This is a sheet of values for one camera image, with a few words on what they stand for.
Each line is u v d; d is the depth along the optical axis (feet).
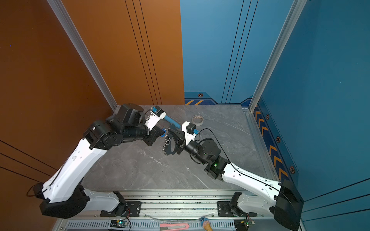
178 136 1.86
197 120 3.68
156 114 1.70
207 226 2.19
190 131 1.66
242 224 2.30
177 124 3.56
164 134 2.03
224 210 2.37
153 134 1.72
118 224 2.32
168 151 1.97
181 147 1.77
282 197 1.31
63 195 1.27
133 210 2.40
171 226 2.25
